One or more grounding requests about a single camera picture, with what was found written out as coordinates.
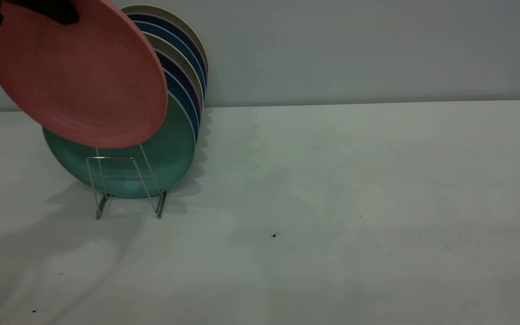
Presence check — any pink round plate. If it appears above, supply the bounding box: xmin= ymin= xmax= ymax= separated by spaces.
xmin=0 ymin=0 xmax=169 ymax=149

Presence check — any beige round plate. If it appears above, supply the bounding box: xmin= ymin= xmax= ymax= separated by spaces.
xmin=120 ymin=5 xmax=209 ymax=74
xmin=142 ymin=31 xmax=204 ymax=110

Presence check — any dark purple round plate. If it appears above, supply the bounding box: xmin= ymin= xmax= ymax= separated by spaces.
xmin=125 ymin=13 xmax=208 ymax=78
xmin=153 ymin=48 xmax=202 ymax=123

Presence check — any blue round plate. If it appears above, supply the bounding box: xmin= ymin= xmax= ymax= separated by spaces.
xmin=162 ymin=68 xmax=200 ymax=141
xmin=133 ymin=21 xmax=207 ymax=96

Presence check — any green round plate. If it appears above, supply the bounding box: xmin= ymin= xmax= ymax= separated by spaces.
xmin=42 ymin=92 xmax=197 ymax=198

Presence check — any metal wire plate rack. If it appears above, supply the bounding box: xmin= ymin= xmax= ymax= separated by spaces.
xmin=86 ymin=143 xmax=169 ymax=221

